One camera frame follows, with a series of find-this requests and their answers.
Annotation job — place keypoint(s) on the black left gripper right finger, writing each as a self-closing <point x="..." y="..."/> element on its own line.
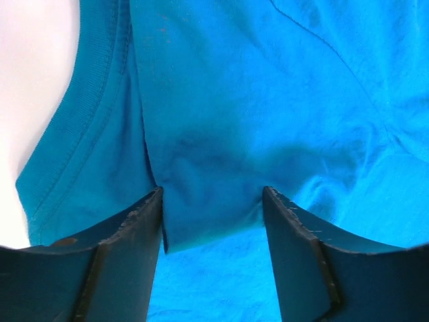
<point x="324" y="273"/>

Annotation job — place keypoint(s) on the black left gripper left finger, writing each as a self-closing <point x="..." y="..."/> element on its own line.
<point x="104" y="273"/>

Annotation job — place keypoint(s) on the blue polo t-shirt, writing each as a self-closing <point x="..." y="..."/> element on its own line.
<point x="326" y="101"/>

